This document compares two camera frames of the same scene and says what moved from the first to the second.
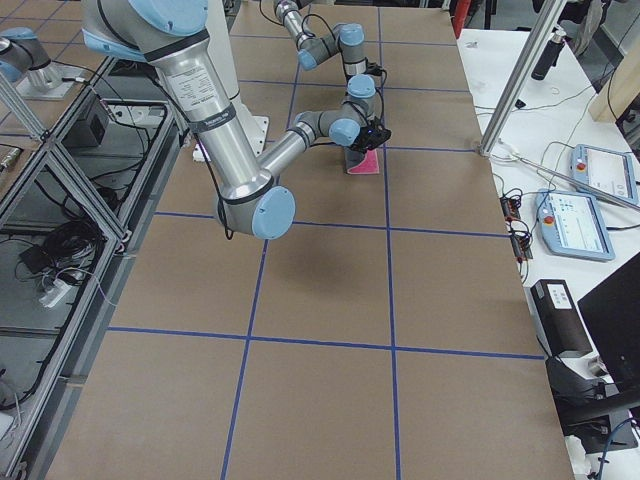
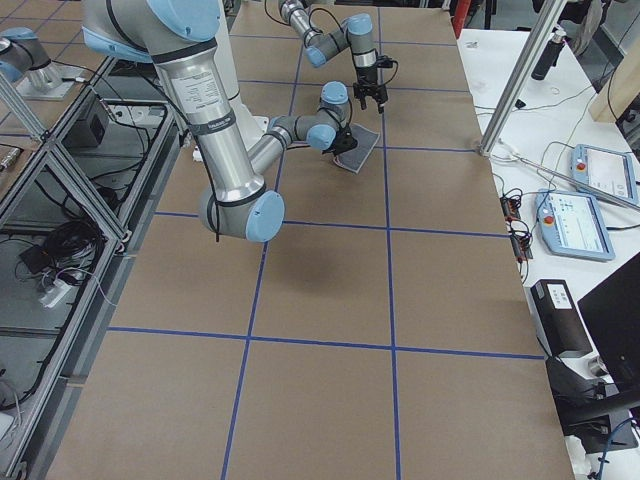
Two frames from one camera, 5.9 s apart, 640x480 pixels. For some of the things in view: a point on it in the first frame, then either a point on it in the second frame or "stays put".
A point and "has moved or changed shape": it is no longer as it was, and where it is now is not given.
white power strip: [58, 291] stays put
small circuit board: [521, 242] stays put
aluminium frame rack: [73, 205] stays put
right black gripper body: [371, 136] to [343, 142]
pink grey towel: [360, 163] has moved or changed shape
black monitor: [613, 312] stays put
